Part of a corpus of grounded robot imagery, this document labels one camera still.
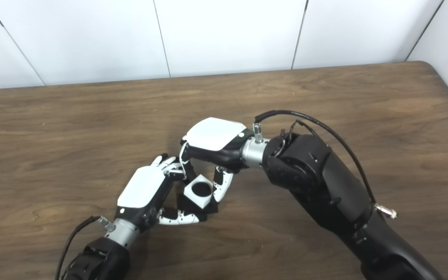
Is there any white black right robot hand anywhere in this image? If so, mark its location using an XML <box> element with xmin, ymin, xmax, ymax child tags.
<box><xmin>179</xmin><ymin>117</ymin><xmax>254</xmax><ymax>203</ymax></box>

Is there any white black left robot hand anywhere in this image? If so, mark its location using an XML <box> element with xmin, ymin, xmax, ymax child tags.
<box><xmin>115</xmin><ymin>154</ymin><xmax>201</xmax><ymax>234</ymax></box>

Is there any white square piece with hole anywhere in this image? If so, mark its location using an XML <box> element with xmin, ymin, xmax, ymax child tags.
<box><xmin>184</xmin><ymin>174</ymin><xmax>214</xmax><ymax>208</ymax></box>

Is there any black peg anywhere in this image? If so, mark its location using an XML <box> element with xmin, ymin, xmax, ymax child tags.
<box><xmin>175</xmin><ymin>192</ymin><xmax>219</xmax><ymax>222</ymax></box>

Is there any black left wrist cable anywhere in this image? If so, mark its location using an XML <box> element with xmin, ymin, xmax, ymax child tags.
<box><xmin>55</xmin><ymin>216</ymin><xmax>110</xmax><ymax>280</ymax></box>

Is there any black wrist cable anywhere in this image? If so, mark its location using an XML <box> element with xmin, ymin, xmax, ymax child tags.
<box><xmin>254</xmin><ymin>110</ymin><xmax>397</xmax><ymax>218</ymax></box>
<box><xmin>55</xmin><ymin>216</ymin><xmax>110</xmax><ymax>280</ymax></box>

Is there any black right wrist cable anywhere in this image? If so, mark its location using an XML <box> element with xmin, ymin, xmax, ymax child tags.
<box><xmin>254</xmin><ymin>110</ymin><xmax>397</xmax><ymax>218</ymax></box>

